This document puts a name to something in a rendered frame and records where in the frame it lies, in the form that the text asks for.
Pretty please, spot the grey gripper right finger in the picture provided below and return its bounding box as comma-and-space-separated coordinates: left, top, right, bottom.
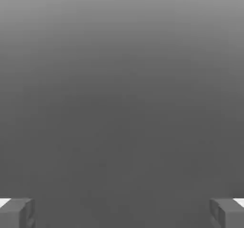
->
209, 197, 244, 228

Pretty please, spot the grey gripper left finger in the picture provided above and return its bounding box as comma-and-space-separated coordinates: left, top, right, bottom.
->
0, 197, 36, 228

